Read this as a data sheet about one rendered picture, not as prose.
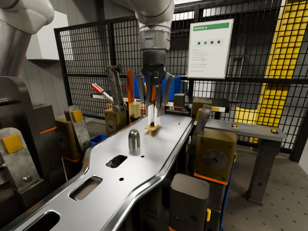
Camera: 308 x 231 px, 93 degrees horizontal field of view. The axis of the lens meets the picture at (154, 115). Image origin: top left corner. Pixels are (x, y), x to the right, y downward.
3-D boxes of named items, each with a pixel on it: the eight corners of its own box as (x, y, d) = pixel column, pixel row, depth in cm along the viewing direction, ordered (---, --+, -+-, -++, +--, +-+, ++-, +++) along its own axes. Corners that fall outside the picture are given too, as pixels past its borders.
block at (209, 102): (202, 172, 74) (211, 103, 63) (187, 167, 78) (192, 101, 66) (204, 162, 81) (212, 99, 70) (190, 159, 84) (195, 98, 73)
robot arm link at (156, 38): (163, 24, 36) (163, 50, 38) (174, 32, 44) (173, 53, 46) (133, 28, 40) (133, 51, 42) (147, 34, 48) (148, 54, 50)
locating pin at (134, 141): (136, 154, 39) (135, 132, 37) (126, 151, 40) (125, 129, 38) (142, 148, 42) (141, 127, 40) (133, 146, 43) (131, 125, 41)
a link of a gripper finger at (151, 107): (150, 106, 48) (148, 106, 48) (149, 125, 50) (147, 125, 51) (153, 104, 51) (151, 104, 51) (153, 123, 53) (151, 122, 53)
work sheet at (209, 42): (224, 79, 86) (233, 18, 76) (186, 78, 95) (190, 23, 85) (224, 79, 87) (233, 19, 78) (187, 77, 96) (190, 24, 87)
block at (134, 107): (138, 177, 71) (135, 104, 59) (132, 175, 72) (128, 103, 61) (142, 173, 74) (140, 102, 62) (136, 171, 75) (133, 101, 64)
